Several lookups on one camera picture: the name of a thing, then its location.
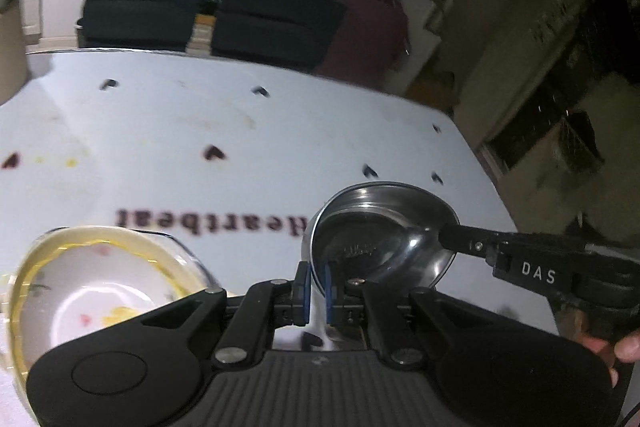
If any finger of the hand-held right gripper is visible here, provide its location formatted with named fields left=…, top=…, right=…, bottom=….
left=438, top=221, right=502, bottom=266

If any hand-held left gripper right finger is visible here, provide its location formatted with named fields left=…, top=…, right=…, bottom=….
left=324, top=261, right=503, bottom=367

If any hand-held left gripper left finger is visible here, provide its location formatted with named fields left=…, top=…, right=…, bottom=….
left=142, top=261, right=311, bottom=368

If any round steel bowl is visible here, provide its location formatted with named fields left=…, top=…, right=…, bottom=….
left=302, top=181, right=461, bottom=310

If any yellow-rimmed floral bowl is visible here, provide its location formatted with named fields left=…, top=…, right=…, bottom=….
left=10, top=238, right=194, bottom=379

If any cream bowl with handles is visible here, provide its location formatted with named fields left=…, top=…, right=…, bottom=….
left=0, top=225, right=202, bottom=389

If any person's right hand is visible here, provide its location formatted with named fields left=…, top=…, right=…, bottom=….
left=575, top=326, right=640, bottom=389

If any heart print tablecloth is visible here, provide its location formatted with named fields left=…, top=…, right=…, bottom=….
left=0, top=47, right=562, bottom=427

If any maroon chair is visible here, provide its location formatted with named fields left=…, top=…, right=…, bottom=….
left=300, top=0, right=412, bottom=96

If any navy blue chair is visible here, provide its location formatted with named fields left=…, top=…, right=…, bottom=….
left=77, top=0, right=211, bottom=54
left=212, top=0, right=349, bottom=70

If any beige canister with steel lid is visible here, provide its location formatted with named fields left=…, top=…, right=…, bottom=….
left=0, top=0, right=29, bottom=106

